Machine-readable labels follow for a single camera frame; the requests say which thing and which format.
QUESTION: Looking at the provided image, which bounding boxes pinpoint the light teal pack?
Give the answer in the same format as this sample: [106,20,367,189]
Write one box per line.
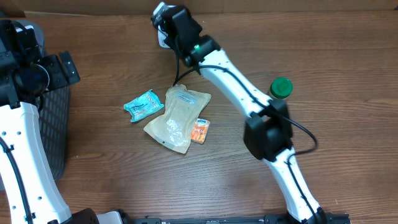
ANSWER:
[123,89,164,123]

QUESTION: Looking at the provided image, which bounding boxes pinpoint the beige food pouch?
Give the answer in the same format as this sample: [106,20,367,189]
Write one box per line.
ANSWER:
[144,84,211,154]

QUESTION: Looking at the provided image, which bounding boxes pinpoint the orange tissue pack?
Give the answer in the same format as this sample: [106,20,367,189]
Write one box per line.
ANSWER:
[191,118,210,144]

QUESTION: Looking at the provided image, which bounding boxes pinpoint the green lid jar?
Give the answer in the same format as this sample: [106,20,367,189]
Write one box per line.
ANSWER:
[268,77,293,99]

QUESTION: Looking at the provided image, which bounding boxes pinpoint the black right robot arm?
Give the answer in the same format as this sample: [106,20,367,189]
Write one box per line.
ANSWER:
[150,2,328,223]

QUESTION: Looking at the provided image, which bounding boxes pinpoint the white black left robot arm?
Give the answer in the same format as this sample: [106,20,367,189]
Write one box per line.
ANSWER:
[1,20,128,224]

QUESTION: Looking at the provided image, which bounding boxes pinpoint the white barcode scanner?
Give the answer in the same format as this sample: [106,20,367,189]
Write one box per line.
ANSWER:
[157,25,170,49]

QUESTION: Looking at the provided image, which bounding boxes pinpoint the grey plastic mesh basket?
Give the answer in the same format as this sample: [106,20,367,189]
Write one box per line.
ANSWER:
[1,19,70,180]

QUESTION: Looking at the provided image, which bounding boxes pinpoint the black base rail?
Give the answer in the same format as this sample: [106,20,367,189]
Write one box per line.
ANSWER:
[130,213,351,224]

